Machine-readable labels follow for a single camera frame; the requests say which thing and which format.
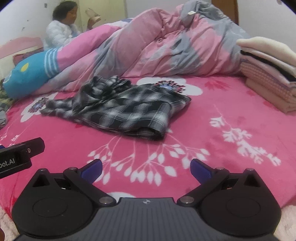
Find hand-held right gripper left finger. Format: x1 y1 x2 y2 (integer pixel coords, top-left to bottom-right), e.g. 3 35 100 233
31 159 117 206

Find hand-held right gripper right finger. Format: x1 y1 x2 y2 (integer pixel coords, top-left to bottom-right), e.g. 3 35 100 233
177 159 263 207

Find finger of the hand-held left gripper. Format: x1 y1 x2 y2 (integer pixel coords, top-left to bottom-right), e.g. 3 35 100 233
7 137 45 159

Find black white plaid pants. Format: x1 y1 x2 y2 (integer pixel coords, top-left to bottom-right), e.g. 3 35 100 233
40 75 192 141

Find pink floral bed sheet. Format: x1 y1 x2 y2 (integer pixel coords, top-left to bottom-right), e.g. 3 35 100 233
0 75 296 223

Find camouflage cloth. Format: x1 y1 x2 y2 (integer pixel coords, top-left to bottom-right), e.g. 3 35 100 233
0 79 14 109

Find blue striped plush cushion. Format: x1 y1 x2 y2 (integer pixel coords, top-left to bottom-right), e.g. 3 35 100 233
3 47 60 99

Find beige folded cloth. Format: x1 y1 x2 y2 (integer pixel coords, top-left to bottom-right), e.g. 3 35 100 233
245 77 296 114

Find pink white headboard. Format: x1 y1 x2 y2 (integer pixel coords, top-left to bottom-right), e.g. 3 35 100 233
0 37 44 65

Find pink checked folded garment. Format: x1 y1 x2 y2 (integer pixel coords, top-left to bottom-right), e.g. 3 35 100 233
239 61 296 103

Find white folded garment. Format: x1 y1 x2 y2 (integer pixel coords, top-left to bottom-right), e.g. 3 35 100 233
240 54 296 88

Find black folded garment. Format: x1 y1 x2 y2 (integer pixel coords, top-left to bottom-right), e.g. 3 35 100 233
240 50 296 82

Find pink grey floral duvet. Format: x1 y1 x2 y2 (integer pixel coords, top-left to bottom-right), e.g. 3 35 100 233
46 0 252 93

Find clear drinking bottle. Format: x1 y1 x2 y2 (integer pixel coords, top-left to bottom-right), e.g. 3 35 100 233
85 8 102 24

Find brown wooden door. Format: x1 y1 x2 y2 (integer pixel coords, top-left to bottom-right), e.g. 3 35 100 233
211 0 239 26

